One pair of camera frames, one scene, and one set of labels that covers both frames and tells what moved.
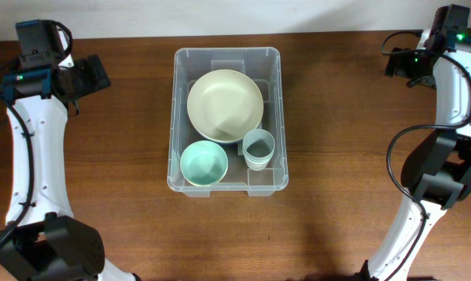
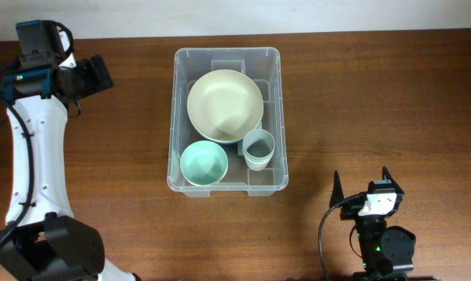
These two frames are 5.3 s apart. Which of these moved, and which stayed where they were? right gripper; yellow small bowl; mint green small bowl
Moved: right gripper
Stayed: mint green small bowl; yellow small bowl
